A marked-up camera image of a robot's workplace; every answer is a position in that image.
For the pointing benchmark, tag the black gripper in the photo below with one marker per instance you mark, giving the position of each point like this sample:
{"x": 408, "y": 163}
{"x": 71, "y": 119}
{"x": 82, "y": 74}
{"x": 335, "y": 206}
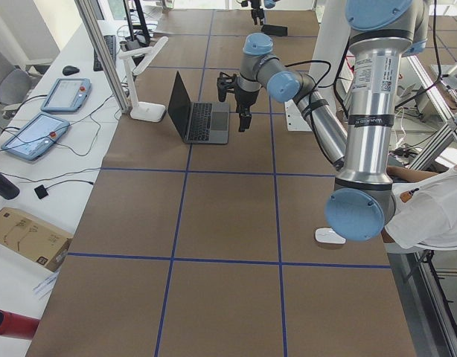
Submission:
{"x": 245, "y": 97}
{"x": 255, "y": 7}

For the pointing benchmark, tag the black mouse pad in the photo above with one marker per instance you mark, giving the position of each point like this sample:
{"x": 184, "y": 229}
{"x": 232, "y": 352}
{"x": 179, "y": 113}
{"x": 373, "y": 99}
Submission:
{"x": 274, "y": 30}

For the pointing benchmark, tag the grey laptop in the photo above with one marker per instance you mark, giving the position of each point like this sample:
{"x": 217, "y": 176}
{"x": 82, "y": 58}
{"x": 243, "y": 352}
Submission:
{"x": 197, "y": 122}

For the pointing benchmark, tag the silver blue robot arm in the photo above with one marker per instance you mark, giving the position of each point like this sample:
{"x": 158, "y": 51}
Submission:
{"x": 382, "y": 33}
{"x": 267, "y": 4}

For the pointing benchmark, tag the white computer mouse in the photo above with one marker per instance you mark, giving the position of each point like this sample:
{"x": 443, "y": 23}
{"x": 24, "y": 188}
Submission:
{"x": 328, "y": 236}

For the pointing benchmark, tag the black computer mouse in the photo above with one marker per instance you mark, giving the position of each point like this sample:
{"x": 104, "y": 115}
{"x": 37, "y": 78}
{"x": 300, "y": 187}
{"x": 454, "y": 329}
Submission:
{"x": 70, "y": 70}

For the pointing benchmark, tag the upper blue teach pendant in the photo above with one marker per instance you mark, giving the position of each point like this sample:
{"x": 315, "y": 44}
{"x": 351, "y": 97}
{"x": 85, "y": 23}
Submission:
{"x": 67, "y": 95}

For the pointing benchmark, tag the blue teach pendant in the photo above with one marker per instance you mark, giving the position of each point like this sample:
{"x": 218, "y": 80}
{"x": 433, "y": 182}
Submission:
{"x": 36, "y": 137}
{"x": 67, "y": 95}

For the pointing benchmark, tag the lower blue teach pendant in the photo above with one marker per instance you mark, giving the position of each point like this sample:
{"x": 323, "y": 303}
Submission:
{"x": 36, "y": 137}

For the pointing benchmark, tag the person in white shirt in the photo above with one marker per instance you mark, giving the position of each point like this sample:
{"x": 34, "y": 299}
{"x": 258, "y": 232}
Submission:
{"x": 426, "y": 211}

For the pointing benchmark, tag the small black square device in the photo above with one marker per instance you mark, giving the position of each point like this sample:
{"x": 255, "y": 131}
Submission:
{"x": 41, "y": 191}

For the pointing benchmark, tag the grey office chair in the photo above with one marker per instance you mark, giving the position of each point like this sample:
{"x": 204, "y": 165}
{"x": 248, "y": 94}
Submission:
{"x": 14, "y": 84}

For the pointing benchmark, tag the black water bottle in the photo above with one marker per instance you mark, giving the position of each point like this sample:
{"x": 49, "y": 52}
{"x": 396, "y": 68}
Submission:
{"x": 8, "y": 190}

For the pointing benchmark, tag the cardboard box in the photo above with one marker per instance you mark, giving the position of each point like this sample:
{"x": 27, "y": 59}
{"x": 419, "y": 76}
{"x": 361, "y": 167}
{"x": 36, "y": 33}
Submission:
{"x": 34, "y": 238}

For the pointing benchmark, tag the red cylinder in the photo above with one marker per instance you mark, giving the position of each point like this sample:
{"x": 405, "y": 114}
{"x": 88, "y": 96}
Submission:
{"x": 14, "y": 325}

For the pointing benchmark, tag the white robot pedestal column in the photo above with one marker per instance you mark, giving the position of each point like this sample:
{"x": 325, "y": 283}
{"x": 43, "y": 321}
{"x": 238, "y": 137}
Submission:
{"x": 330, "y": 45}

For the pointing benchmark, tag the aluminium frame post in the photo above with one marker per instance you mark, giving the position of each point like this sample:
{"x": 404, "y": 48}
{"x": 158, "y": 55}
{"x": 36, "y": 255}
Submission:
{"x": 87, "y": 14}

